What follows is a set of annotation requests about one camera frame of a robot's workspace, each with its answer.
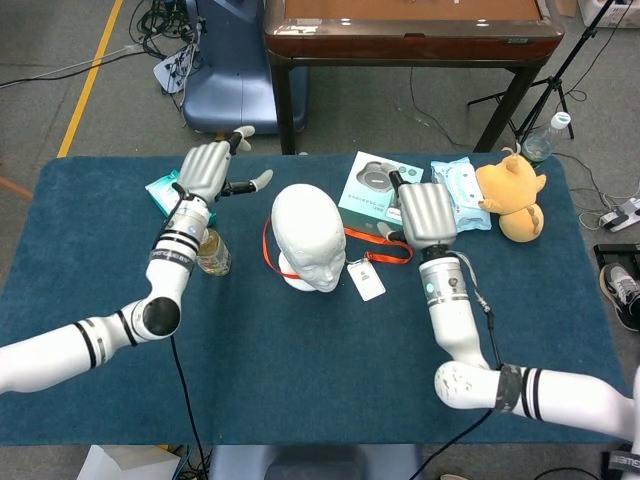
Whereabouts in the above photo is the white multi-plug power board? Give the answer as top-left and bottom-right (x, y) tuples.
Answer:
(152, 42), (199, 95)

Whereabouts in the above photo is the brown mahjong table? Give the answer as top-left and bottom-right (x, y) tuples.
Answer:
(263, 0), (566, 155)

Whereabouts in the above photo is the blue grey robot torso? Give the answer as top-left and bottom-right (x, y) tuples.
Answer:
(207, 442), (425, 480)

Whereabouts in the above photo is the white power strip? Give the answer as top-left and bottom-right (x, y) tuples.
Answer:
(598, 197), (640, 234)

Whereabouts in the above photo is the white paper box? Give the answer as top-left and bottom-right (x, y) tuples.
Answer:
(76, 443), (182, 480)

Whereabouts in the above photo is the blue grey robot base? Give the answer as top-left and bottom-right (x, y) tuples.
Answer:
(181, 0), (310, 135)

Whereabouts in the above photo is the white badge card holder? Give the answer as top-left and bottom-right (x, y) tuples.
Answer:
(346, 258), (387, 303)

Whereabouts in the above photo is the black floor cable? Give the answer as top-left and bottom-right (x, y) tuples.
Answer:
(0, 47), (151, 90)

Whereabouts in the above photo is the yellow plush toy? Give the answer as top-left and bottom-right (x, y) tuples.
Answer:
(474, 142), (548, 244)

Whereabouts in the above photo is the green wet wipes pack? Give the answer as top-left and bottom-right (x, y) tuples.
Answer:
(144, 169), (218, 226)

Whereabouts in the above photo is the white foam mannequin head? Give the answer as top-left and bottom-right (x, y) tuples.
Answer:
(270, 183), (348, 294)

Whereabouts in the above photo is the orange lanyard strap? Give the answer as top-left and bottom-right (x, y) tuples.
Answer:
(262, 218), (414, 281)

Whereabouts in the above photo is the black tripod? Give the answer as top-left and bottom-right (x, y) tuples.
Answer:
(467, 0), (621, 146)

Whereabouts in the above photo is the brown wooden stick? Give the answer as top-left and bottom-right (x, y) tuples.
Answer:
(0, 174), (34, 201)

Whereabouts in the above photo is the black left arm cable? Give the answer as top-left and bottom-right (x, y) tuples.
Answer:
(169, 335), (208, 480)

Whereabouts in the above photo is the black foot pedal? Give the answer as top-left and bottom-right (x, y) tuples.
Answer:
(593, 243), (640, 274)

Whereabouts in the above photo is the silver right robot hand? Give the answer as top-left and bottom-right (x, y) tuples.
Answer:
(377, 169), (458, 250)

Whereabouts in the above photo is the clear water bottle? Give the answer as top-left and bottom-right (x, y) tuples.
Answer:
(521, 111), (572, 166)

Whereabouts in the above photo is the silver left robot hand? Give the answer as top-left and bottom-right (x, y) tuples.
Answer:
(174, 124), (275, 205)

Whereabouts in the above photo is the blue carpet table cover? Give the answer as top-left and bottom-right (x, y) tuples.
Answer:
(0, 153), (632, 447)

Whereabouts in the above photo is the grey black sneaker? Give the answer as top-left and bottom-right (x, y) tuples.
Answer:
(599, 263), (640, 333)

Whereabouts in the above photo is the black cable bundle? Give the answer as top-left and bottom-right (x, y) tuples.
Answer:
(128, 0), (209, 66)

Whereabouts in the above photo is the grey right arm cable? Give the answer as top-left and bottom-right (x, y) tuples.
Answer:
(409, 251), (504, 480)

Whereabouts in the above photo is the light blue wipes pack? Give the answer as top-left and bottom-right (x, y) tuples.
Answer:
(430, 156), (493, 235)

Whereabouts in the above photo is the yellow tea bottle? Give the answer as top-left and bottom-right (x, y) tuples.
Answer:
(196, 230), (233, 277)

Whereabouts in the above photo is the teal speaker box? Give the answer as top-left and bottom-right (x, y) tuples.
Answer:
(337, 151), (425, 245)

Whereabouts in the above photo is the white printed carton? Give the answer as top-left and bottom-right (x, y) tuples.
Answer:
(577, 0), (640, 30)

